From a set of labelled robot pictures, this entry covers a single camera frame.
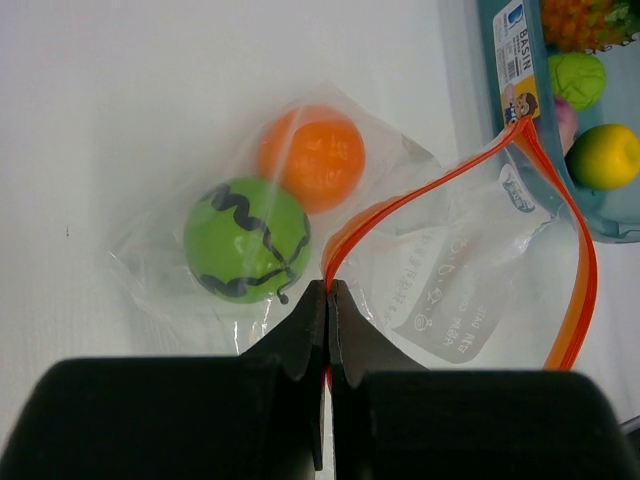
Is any clear zip top bag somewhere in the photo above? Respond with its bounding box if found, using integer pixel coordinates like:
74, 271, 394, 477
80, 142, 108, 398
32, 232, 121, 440
109, 84, 598, 370

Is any orange toy pineapple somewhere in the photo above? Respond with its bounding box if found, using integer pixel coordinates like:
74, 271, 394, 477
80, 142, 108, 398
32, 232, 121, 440
540, 0, 639, 54

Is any purple toy onion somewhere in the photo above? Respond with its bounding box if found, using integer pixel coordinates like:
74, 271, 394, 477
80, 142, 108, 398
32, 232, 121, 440
554, 95, 578, 156

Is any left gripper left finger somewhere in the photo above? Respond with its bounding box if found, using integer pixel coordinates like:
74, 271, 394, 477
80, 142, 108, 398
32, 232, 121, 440
1, 281, 327, 479

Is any yellow toy lemon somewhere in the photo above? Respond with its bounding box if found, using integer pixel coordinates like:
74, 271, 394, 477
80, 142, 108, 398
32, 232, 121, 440
566, 124, 639, 192

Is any green watermelon toy ball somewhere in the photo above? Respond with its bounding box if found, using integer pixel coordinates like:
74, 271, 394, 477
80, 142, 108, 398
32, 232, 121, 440
183, 177, 312, 305

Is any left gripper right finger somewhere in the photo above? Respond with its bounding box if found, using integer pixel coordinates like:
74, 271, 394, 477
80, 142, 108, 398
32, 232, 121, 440
327, 281, 639, 479

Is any orange toy ball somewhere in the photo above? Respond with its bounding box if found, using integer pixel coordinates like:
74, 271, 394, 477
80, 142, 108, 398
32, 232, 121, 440
256, 105, 366, 214

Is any green toy apple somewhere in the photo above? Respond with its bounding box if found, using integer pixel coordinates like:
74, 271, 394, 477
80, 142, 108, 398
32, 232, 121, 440
548, 52, 607, 112

